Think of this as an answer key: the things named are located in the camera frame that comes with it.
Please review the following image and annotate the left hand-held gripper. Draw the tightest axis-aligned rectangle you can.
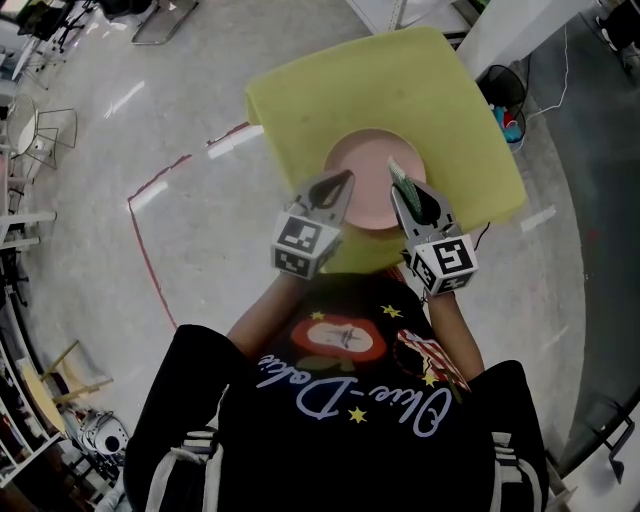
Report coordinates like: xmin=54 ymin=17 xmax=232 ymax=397
xmin=269 ymin=169 xmax=357 ymax=280

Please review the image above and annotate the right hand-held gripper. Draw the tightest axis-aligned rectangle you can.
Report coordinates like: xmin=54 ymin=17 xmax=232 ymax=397
xmin=389 ymin=181 xmax=479 ymax=297

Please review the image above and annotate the green scrubbing sponge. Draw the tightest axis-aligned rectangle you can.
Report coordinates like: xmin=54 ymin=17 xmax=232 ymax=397
xmin=387 ymin=156 xmax=421 ymax=221

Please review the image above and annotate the large pink plate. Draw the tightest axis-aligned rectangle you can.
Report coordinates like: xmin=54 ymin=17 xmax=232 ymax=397
xmin=323 ymin=128 xmax=427 ymax=232

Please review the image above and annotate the person's right forearm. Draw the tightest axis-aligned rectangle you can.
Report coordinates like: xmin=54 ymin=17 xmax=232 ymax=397
xmin=424 ymin=292 xmax=486 ymax=381

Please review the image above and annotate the person's left forearm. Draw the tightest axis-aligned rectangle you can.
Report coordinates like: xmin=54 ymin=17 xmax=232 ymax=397
xmin=227 ymin=272 xmax=296 ymax=351

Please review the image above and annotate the green tablecloth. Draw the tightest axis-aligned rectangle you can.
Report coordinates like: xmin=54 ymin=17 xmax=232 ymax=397
xmin=244 ymin=25 xmax=529 ymax=276

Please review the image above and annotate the blue plastic trash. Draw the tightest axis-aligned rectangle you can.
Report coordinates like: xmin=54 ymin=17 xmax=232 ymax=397
xmin=492 ymin=102 xmax=526 ymax=144

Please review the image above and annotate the black mesh waste bin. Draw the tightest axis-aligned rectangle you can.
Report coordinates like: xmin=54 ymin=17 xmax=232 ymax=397
xmin=477 ymin=63 xmax=529 ymax=146

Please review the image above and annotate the red floor tape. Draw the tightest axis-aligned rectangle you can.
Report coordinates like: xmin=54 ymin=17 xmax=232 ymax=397
xmin=127 ymin=121 xmax=251 ymax=329

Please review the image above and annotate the white metal shelf rack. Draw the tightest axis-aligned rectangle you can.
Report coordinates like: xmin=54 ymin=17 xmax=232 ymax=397
xmin=344 ymin=0 xmax=471 ymax=36

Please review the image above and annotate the person's black printed shirt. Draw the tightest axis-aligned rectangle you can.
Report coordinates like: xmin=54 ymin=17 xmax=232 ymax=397
xmin=122 ymin=272 xmax=551 ymax=512

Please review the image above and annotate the white table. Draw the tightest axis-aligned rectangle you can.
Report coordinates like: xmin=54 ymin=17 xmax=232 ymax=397
xmin=0 ymin=209 xmax=56 ymax=249

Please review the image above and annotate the black metal stand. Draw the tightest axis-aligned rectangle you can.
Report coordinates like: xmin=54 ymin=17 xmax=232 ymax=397
xmin=589 ymin=399 xmax=636 ymax=484

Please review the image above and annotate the white mesh round chair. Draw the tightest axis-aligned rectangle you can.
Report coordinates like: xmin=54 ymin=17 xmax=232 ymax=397
xmin=7 ymin=92 xmax=39 ymax=156

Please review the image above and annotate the white round appliance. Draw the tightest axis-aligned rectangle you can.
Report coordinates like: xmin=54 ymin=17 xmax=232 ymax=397
xmin=79 ymin=409 xmax=129 ymax=456

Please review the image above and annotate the round yellow wooden stool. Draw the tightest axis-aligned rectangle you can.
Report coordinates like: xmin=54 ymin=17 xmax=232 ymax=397
xmin=22 ymin=339 xmax=114 ymax=434

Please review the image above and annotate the white storage shelf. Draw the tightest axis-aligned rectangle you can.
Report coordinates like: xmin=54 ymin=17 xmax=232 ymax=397
xmin=0 ymin=324 xmax=64 ymax=476

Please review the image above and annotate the black cable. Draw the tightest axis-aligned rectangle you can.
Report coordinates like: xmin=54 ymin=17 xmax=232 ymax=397
xmin=422 ymin=221 xmax=492 ymax=306

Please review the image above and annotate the white cable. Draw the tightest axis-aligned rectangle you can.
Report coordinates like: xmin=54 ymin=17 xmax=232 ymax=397
xmin=524 ymin=22 xmax=571 ymax=119

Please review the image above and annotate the metal chair frame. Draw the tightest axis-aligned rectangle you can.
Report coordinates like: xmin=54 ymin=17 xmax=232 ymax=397
xmin=130 ymin=0 xmax=200 ymax=46

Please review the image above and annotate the grey striped shoulder strap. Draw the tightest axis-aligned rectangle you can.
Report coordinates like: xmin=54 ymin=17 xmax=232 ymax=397
xmin=492 ymin=430 xmax=544 ymax=512
xmin=144 ymin=428 xmax=224 ymax=512

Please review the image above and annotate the wire frame chair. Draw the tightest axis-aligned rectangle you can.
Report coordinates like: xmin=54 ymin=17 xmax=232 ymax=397
xmin=34 ymin=107 xmax=79 ymax=169

